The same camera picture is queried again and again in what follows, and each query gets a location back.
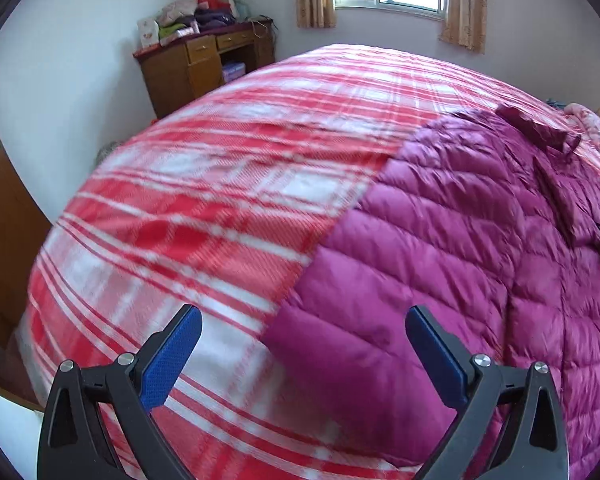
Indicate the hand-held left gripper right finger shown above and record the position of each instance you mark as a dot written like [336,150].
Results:
[437,360]

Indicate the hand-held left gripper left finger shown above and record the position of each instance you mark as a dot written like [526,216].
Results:
[172,360]

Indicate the purple down jacket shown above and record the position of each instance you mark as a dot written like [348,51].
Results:
[455,260]

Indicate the pile of folded clothes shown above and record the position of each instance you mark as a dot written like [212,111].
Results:
[205,17]

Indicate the pink floral quilt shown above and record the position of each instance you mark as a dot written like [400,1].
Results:
[597,132]

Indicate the red plaid bed blanket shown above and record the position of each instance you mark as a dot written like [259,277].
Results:
[205,185]

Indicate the wooden door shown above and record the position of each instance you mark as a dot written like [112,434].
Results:
[0,220]

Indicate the wooden desk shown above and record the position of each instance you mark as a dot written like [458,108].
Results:
[170,75]

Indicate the blue patterned box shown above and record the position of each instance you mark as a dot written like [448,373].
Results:
[233,72]

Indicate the white gift bag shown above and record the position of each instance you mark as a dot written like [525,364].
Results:
[148,34]

